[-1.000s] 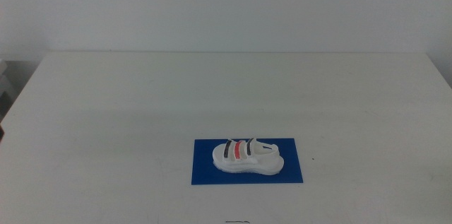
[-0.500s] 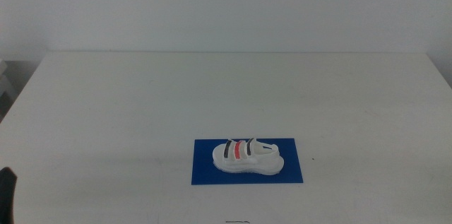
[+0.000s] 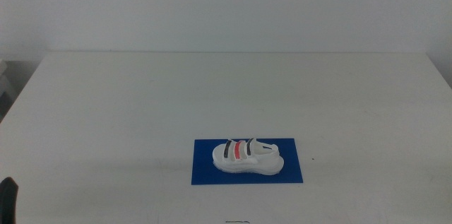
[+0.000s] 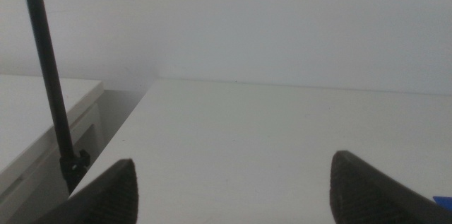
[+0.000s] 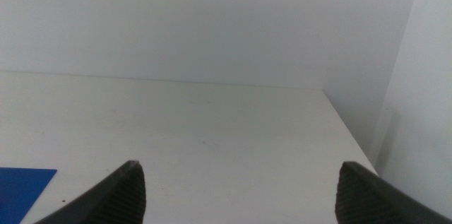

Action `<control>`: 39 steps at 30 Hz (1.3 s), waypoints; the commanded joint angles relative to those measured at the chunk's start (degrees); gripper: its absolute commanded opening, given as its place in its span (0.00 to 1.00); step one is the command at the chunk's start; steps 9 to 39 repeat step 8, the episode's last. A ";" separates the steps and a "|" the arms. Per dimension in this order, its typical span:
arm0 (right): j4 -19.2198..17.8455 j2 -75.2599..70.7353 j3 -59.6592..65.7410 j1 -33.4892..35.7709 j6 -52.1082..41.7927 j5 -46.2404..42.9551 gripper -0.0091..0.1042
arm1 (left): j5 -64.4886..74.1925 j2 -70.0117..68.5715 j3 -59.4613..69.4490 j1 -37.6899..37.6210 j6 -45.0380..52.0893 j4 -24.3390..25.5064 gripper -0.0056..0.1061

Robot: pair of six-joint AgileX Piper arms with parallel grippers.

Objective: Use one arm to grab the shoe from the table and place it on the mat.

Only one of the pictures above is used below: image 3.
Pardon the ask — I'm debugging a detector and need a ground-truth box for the white strappy sandal shoe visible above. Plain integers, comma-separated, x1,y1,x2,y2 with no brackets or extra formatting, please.
212,137,285,176

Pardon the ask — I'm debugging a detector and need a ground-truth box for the blue rectangular mat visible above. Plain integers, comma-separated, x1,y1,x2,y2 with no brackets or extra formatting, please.
191,138,304,186

